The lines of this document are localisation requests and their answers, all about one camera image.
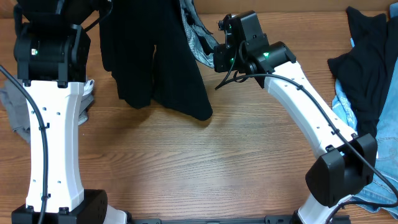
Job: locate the dark navy garment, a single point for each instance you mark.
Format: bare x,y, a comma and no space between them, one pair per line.
365,72

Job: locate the black shorts patterned lining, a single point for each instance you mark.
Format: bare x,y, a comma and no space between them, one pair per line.
145,47

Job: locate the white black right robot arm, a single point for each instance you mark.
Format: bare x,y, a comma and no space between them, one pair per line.
344,161

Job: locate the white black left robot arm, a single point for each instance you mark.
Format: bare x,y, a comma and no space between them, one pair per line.
51,52

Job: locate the blue denim jeans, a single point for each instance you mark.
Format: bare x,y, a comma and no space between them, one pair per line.
386,163

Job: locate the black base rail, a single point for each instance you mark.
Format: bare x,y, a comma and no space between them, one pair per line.
211,220

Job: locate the grey folded garment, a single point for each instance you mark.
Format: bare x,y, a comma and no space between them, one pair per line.
17,110

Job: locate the light blue garment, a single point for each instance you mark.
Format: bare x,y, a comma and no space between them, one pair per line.
341,106

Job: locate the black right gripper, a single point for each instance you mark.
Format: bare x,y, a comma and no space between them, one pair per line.
222,56

